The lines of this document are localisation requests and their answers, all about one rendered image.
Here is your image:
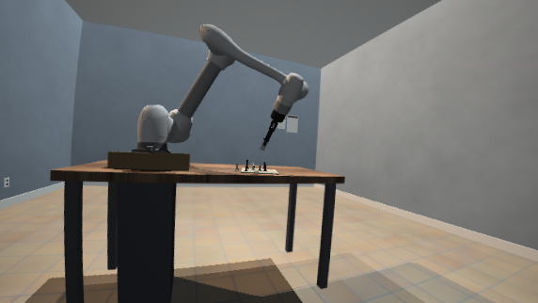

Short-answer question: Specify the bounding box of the black and cream chessboard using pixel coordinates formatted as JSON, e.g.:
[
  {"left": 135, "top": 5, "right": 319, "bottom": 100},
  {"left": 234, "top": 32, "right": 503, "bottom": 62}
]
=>
[{"left": 241, "top": 168, "right": 279, "bottom": 175}]

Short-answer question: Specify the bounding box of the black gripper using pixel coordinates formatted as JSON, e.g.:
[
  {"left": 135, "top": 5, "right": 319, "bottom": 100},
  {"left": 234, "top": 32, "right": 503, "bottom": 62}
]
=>
[{"left": 260, "top": 110, "right": 286, "bottom": 151}]

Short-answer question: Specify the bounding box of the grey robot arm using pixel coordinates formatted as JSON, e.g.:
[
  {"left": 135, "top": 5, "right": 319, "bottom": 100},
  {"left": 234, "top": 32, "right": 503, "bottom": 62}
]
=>
[{"left": 132, "top": 24, "right": 308, "bottom": 153}]

